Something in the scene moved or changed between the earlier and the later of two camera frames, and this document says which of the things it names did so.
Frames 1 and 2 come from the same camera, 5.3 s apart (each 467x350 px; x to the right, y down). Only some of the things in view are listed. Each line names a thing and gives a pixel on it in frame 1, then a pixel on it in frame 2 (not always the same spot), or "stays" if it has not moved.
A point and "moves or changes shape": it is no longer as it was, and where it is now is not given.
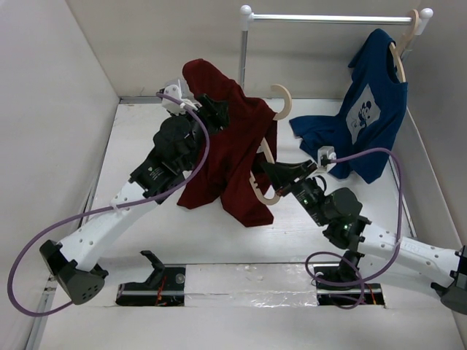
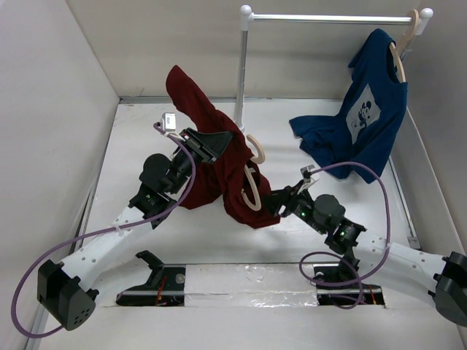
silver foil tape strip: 249,285 stays
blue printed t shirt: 370,118 stays
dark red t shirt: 240,152 moves or changes shape
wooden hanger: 255,187 → 255,161
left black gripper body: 212,122 → 182,163
